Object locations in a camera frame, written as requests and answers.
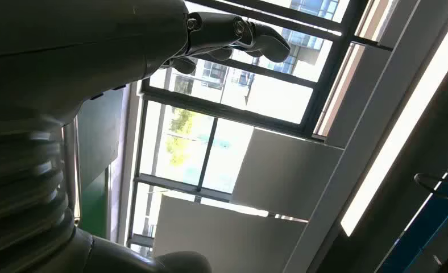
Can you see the long ceiling light strip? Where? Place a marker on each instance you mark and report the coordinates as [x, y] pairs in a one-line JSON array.
[[401, 128]]

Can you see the window with dark frame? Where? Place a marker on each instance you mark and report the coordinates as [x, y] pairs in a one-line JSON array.
[[227, 109]]

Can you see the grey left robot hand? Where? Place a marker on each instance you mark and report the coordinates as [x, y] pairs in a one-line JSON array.
[[77, 45]]

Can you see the blue panel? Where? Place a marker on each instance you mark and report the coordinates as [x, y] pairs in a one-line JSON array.
[[423, 226]]

